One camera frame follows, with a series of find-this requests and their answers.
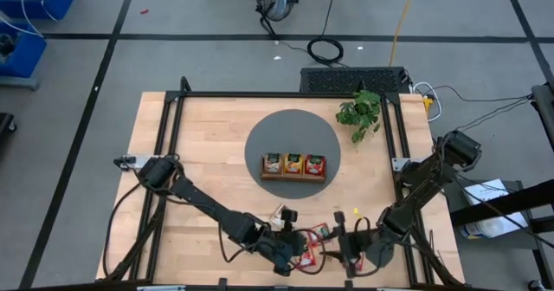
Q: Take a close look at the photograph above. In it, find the beige tea bag packet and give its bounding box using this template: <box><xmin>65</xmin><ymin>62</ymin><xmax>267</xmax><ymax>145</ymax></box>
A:
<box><xmin>263</xmin><ymin>152</ymin><xmax>284</xmax><ymax>174</ymax></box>

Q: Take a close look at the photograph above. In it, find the yellow floor cable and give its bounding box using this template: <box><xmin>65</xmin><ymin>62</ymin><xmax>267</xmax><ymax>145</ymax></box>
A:
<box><xmin>388</xmin><ymin>0</ymin><xmax>420</xmax><ymax>68</ymax></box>

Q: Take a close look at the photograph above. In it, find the yellow orange tea bag packet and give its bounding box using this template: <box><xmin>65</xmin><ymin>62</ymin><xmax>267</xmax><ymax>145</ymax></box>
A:
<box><xmin>284</xmin><ymin>152</ymin><xmax>305</xmax><ymax>174</ymax></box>

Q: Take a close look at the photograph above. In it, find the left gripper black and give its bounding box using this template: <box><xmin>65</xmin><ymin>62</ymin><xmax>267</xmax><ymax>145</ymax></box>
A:
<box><xmin>258</xmin><ymin>208</ymin><xmax>321</xmax><ymax>279</ymax></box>

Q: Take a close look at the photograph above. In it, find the white paper sheet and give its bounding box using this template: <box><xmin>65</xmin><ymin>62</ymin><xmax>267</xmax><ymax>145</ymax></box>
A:
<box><xmin>458</xmin><ymin>178</ymin><xmax>530</xmax><ymax>241</ymax></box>

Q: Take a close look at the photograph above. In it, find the black beam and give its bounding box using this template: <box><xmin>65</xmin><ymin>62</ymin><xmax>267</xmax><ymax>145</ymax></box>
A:
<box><xmin>449</xmin><ymin>183</ymin><xmax>554</xmax><ymax>228</ymax></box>

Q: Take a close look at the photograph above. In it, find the black floor object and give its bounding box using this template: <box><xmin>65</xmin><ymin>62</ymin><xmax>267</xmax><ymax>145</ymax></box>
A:
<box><xmin>0</xmin><ymin>112</ymin><xmax>19</xmax><ymax>146</ymax></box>

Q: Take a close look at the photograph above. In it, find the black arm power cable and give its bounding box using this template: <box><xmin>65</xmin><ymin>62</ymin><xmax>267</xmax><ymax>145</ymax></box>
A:
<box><xmin>101</xmin><ymin>182</ymin><xmax>144</xmax><ymax>280</ymax></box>

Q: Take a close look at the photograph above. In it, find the black vented computer case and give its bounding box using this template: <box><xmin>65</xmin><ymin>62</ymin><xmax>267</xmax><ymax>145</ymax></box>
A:
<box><xmin>299</xmin><ymin>66</ymin><xmax>413</xmax><ymax>95</ymax></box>

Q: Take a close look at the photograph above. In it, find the coiled black floor cable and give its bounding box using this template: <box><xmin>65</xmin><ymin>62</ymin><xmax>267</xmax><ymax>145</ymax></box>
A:
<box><xmin>306</xmin><ymin>36</ymin><xmax>346</xmax><ymax>67</ymax></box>

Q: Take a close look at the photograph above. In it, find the round grey mat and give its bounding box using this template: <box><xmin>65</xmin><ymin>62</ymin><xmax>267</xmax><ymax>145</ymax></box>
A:
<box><xmin>244</xmin><ymin>108</ymin><xmax>343</xmax><ymax>200</ymax></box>

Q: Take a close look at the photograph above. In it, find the green snack packet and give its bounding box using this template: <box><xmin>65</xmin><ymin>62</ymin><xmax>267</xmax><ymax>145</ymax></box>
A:
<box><xmin>268</xmin><ymin>203</ymin><xmax>287</xmax><ymax>230</ymax></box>

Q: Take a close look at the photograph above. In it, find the wooden tea organizer tray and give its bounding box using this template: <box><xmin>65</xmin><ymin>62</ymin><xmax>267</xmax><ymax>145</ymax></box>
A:
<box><xmin>259</xmin><ymin>152</ymin><xmax>328</xmax><ymax>184</ymax></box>

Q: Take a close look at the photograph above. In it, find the potted green plant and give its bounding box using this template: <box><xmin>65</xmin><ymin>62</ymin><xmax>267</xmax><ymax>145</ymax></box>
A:
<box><xmin>335</xmin><ymin>89</ymin><xmax>383</xmax><ymax>145</ymax></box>

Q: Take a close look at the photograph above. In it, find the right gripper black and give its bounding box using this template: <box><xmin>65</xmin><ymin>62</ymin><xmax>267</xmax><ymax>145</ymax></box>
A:
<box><xmin>319</xmin><ymin>210</ymin><xmax>396</xmax><ymax>280</ymax></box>

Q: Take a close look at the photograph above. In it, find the white looped cable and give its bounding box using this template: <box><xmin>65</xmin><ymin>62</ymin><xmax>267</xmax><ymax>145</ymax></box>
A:
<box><xmin>412</xmin><ymin>81</ymin><xmax>444</xmax><ymax>123</ymax></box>

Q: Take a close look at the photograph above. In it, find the grey side table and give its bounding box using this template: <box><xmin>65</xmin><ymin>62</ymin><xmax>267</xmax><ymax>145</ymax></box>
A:
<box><xmin>441</xmin><ymin>177</ymin><xmax>554</xmax><ymax>251</ymax></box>

